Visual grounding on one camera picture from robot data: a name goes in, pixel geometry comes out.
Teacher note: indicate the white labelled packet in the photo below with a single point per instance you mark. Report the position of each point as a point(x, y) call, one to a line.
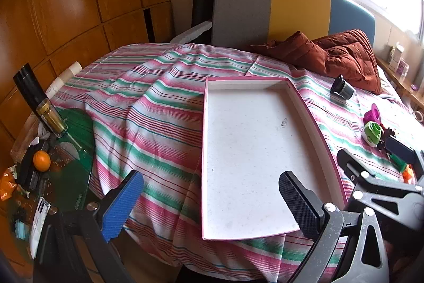
point(39, 223)

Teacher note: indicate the crumpled white tissue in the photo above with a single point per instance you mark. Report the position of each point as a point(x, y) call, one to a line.
point(41, 133)

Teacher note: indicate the white boxes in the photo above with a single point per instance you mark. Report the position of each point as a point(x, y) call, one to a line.
point(396, 59)

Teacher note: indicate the orange snack packet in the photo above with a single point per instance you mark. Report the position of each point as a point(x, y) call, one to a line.
point(6, 185)

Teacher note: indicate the small orange plastic toy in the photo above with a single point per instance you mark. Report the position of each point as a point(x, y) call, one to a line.
point(409, 174)

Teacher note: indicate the wooden bedside shelf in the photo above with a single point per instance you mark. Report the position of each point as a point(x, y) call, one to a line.
point(397, 84)

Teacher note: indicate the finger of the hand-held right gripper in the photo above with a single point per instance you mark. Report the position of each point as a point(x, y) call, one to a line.
point(351, 162)
point(399, 147)

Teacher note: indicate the lime green plastic gadget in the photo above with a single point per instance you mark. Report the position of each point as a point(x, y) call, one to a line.
point(372, 133)

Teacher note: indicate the green glass table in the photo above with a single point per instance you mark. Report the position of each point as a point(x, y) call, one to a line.
point(76, 150)

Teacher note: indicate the white paper tubes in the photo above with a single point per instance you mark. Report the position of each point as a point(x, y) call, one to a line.
point(68, 74)

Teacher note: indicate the white tray with pink rim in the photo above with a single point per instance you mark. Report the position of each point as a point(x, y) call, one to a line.
point(251, 153)

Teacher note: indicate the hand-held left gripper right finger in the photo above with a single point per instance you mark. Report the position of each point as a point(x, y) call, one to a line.
point(296, 200)

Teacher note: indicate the green plastic spool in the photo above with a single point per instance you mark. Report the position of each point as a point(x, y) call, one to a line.
point(399, 163)

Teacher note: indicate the glass bottle with black cap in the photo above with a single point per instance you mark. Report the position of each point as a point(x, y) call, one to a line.
point(46, 107)

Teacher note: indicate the grey yellow blue headboard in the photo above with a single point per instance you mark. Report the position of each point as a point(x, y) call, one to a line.
point(245, 11)

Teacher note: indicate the brown massage comb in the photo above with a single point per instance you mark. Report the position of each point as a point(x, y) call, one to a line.
point(387, 132)

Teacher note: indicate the striped bedsheet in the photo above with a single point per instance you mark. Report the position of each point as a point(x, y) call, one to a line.
point(149, 124)

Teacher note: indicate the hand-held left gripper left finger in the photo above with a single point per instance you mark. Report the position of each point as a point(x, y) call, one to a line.
point(119, 206)

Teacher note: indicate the brown padded jacket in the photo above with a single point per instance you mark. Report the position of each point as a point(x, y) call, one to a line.
point(341, 57)

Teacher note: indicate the white foam piece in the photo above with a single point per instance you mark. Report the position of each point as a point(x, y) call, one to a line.
point(192, 34)

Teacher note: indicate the white mug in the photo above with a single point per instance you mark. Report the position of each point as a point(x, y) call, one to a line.
point(419, 115)

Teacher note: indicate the magenta plastic cup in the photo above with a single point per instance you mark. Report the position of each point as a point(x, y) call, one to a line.
point(372, 114)

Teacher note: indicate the orange fruit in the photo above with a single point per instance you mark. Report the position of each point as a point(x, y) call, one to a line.
point(42, 160)

